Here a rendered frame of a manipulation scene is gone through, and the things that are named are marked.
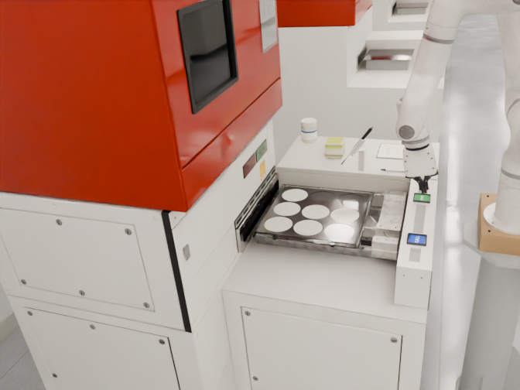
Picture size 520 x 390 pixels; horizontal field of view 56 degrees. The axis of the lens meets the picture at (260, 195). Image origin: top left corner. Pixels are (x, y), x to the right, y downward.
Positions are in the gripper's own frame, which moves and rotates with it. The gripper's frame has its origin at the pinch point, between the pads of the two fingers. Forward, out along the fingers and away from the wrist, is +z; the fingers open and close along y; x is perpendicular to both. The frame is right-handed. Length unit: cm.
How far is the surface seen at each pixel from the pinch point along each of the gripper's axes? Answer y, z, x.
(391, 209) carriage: -12.8, 10.4, 4.7
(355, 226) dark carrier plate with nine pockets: -22.6, 6.3, -12.6
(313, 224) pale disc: -36.5, 3.4, -14.5
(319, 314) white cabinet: -30, 17, -46
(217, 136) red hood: -46, -43, -43
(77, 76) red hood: -62, -69, -66
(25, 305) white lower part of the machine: -122, -4, -65
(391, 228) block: -10.9, 8.0, -12.8
